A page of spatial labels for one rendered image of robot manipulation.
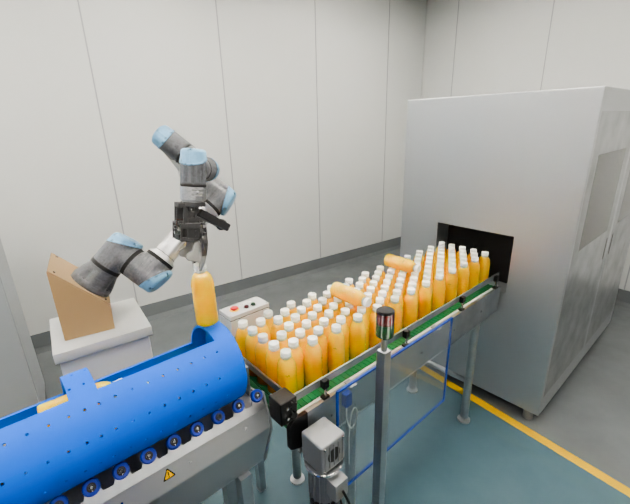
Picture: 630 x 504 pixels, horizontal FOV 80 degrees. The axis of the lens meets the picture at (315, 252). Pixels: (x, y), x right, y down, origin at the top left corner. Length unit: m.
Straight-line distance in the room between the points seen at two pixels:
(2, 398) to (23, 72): 2.36
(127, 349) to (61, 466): 0.55
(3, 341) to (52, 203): 1.44
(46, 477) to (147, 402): 0.26
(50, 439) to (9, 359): 1.77
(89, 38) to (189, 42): 0.82
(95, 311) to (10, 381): 1.44
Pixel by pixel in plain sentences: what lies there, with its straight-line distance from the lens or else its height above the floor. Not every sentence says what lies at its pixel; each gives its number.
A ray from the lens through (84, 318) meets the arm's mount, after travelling 1.63.
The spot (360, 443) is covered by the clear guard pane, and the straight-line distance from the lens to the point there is 1.75.
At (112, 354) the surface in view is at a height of 1.08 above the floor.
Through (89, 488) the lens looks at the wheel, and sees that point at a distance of 1.33.
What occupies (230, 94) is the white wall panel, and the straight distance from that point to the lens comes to 4.26.
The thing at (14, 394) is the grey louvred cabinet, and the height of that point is 0.37.
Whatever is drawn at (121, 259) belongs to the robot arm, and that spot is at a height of 1.41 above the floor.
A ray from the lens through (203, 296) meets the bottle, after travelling 1.25.
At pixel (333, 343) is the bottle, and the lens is 1.54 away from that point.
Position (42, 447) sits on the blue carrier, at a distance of 1.19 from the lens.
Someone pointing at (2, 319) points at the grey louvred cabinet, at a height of 0.86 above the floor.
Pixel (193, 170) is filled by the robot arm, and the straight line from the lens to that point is 1.16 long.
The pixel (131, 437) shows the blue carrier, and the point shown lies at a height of 1.09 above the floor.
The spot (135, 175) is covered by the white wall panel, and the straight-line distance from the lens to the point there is 3.97.
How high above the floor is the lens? 1.87
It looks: 19 degrees down
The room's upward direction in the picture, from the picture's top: 2 degrees counter-clockwise
